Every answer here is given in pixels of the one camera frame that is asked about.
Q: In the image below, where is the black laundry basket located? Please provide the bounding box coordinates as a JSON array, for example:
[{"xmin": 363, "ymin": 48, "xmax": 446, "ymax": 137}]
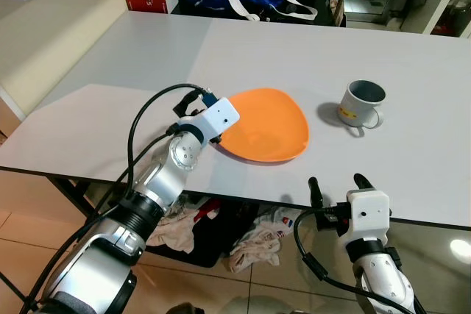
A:
[{"xmin": 144, "ymin": 195, "xmax": 255, "ymax": 267}]

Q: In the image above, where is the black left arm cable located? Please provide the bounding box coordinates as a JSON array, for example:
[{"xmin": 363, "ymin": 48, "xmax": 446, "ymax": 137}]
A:
[{"xmin": 22, "ymin": 83, "xmax": 218, "ymax": 314}]

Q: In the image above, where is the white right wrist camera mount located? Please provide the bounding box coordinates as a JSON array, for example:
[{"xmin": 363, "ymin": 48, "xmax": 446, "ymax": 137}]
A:
[{"xmin": 346, "ymin": 190, "xmax": 389, "ymax": 242}]

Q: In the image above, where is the black table frame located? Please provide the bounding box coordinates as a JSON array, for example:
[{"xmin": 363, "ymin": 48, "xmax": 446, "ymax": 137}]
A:
[{"xmin": 48, "ymin": 174, "xmax": 100, "ymax": 215}]

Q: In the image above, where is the grey ceramic mug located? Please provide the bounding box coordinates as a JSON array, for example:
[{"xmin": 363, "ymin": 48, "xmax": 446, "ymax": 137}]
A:
[{"xmin": 338, "ymin": 80, "xmax": 386, "ymax": 129}]

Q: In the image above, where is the beige crumpled cloth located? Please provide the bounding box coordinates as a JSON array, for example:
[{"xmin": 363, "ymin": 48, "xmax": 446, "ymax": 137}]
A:
[{"xmin": 147, "ymin": 198, "xmax": 216, "ymax": 253}]

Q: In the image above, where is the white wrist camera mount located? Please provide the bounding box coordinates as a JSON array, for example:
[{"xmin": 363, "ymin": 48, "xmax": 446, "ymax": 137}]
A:
[
  {"xmin": 193, "ymin": 101, "xmax": 241, "ymax": 141},
  {"xmin": 346, "ymin": 190, "xmax": 389, "ymax": 242}
]

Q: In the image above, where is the orange plastic plate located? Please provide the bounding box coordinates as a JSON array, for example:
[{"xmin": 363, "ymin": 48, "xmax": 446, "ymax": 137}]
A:
[{"xmin": 212, "ymin": 88, "xmax": 310, "ymax": 164}]

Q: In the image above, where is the white crumpled cloth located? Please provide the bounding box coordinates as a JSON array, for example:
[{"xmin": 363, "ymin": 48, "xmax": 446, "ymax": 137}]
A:
[{"xmin": 227, "ymin": 207, "xmax": 304, "ymax": 272}]

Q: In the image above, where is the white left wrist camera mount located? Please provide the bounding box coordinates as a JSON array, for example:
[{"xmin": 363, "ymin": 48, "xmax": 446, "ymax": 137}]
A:
[{"xmin": 193, "ymin": 101, "xmax": 241, "ymax": 141}]

